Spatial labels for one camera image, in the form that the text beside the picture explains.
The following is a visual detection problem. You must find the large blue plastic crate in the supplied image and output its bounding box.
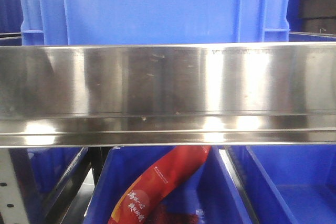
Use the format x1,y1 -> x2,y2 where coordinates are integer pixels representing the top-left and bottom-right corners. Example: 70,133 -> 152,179
21,0 -> 289,45

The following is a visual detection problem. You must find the blue bin centre lower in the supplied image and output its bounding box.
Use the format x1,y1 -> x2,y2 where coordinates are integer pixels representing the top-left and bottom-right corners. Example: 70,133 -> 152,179
84,146 -> 251,223

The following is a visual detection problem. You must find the blue bin left lower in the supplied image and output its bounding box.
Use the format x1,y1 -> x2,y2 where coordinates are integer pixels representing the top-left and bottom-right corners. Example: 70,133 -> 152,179
27,147 -> 89,198

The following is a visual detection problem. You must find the blue bin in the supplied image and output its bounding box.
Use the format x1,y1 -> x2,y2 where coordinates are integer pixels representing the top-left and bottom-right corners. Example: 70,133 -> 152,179
84,146 -> 251,223
27,147 -> 89,198
227,144 -> 336,224

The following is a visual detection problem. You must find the blue bin right lower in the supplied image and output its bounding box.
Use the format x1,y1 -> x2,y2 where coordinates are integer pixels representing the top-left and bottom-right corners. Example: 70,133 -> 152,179
227,144 -> 336,224

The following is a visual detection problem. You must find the red snack package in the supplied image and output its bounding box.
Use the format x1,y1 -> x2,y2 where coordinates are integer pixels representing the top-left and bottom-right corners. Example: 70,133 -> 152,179
108,145 -> 211,223

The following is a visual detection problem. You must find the stainless steel shelf rail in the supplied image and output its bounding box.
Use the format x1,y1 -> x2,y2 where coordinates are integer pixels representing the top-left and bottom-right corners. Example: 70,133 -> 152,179
1,42 -> 335,148

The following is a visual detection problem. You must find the white perforated upright post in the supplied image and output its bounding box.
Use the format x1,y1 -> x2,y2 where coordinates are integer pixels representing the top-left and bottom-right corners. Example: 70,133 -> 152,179
1,148 -> 29,223

